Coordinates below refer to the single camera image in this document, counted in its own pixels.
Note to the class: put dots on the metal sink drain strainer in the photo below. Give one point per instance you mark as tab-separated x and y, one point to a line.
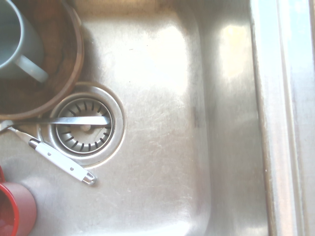
81	138

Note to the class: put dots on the grey ceramic mug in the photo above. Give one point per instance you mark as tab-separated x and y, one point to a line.
29	44

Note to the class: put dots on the red cup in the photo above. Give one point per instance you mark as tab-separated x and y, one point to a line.
23	204

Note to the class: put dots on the plain steel cutlery piece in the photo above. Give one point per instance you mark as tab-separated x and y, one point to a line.
81	120

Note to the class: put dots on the stainless steel double sink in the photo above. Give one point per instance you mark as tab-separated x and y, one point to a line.
160	172

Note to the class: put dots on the brown wooden bowl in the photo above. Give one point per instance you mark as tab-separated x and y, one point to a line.
61	49

